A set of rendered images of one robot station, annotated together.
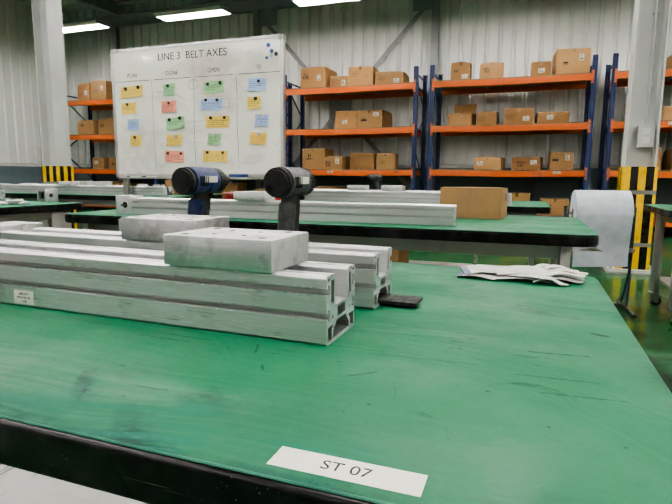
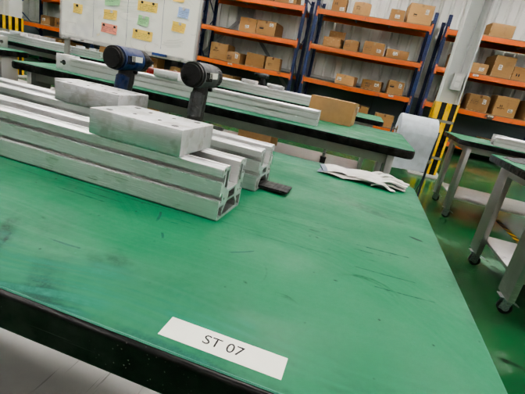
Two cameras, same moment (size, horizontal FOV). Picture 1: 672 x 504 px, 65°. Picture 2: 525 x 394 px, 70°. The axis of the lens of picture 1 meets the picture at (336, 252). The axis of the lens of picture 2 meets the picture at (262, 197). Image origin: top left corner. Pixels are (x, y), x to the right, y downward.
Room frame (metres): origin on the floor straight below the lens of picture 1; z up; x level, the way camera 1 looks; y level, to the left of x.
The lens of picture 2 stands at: (0.08, 0.02, 1.00)
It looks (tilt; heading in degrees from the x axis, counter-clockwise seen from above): 18 degrees down; 352
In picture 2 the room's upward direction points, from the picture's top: 11 degrees clockwise
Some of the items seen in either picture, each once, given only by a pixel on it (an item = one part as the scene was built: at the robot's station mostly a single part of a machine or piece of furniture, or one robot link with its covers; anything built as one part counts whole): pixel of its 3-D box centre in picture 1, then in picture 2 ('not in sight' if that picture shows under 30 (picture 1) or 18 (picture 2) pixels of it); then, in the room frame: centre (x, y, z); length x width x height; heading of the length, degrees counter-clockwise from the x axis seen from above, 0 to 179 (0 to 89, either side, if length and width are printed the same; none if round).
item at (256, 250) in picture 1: (238, 257); (152, 136); (0.70, 0.13, 0.87); 0.16 x 0.11 x 0.07; 69
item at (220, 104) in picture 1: (198, 175); (126, 48); (4.09, 1.07, 0.97); 1.50 x 0.50 x 1.95; 70
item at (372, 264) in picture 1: (177, 260); (101, 124); (0.97, 0.30, 0.82); 0.80 x 0.10 x 0.09; 69
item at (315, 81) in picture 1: (353, 146); (250, 47); (10.99, -0.35, 1.58); 2.83 x 0.98 x 3.15; 70
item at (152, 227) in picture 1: (176, 234); (102, 102); (0.97, 0.30, 0.87); 0.16 x 0.11 x 0.07; 69
